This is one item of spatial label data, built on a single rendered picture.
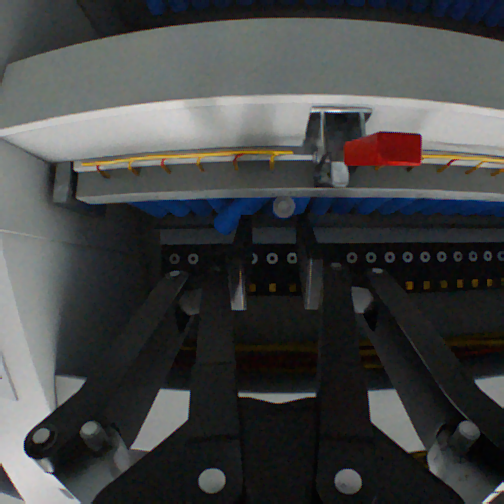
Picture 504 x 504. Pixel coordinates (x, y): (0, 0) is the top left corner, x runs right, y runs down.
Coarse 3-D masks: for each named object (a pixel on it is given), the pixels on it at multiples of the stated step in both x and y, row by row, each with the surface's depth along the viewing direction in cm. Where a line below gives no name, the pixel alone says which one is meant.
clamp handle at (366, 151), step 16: (352, 144) 9; (368, 144) 7; (384, 144) 7; (400, 144) 7; (416, 144) 7; (336, 160) 12; (352, 160) 9; (368, 160) 7; (384, 160) 7; (400, 160) 7; (416, 160) 7; (336, 176) 13
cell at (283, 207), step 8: (272, 200) 21; (280, 200) 21; (288, 200) 21; (264, 208) 25; (272, 208) 21; (280, 208) 20; (288, 208) 20; (296, 208) 21; (272, 216) 23; (280, 216) 21; (288, 216) 21
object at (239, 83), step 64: (64, 64) 13; (128, 64) 12; (192, 64) 12; (256, 64) 12; (320, 64) 12; (384, 64) 11; (448, 64) 11; (0, 128) 13; (64, 128) 13; (128, 128) 14; (192, 128) 14; (256, 128) 14; (384, 128) 14; (448, 128) 13; (0, 192) 14; (64, 192) 17
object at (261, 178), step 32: (128, 160) 16; (256, 160) 17; (288, 160) 17; (480, 160) 15; (96, 192) 18; (128, 192) 18; (160, 192) 17; (192, 192) 18; (224, 192) 18; (256, 192) 18; (288, 192) 18; (320, 192) 18; (352, 192) 17; (384, 192) 17; (416, 192) 17; (448, 192) 16; (480, 192) 16
